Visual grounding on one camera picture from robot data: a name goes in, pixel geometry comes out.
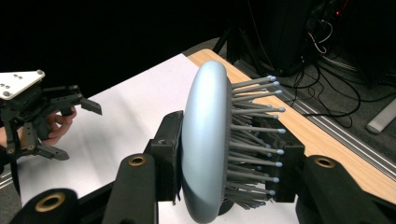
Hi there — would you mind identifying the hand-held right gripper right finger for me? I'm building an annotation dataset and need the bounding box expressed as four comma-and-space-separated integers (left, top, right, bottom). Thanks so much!
274, 136, 394, 224

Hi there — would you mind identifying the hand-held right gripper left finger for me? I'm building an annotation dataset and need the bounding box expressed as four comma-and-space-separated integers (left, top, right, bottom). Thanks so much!
102, 110, 185, 224

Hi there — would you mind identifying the light blue hairbrush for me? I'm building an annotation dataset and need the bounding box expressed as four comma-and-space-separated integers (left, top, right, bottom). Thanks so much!
181, 60, 287, 224

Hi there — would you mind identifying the white table sheet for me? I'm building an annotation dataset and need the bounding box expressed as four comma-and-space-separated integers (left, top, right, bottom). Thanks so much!
17, 53, 300, 224

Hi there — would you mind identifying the black computer tower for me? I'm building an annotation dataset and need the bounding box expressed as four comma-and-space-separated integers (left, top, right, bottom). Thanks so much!
227, 0, 316, 77

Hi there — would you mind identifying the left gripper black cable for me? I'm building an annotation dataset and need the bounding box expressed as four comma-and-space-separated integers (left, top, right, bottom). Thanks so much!
8, 155, 22, 204

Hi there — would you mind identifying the grey floor rail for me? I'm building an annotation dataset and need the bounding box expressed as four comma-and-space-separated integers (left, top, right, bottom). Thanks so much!
274, 83, 396, 183

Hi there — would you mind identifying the tangle of black floor cables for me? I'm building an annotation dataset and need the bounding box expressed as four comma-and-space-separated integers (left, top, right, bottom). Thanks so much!
289, 52, 396, 129

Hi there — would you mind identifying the white metal desk frame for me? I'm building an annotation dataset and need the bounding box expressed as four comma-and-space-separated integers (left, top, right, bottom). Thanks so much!
365, 98, 396, 135

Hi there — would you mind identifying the white cable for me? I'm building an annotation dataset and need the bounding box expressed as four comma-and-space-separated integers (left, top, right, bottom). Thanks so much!
307, 20, 334, 54

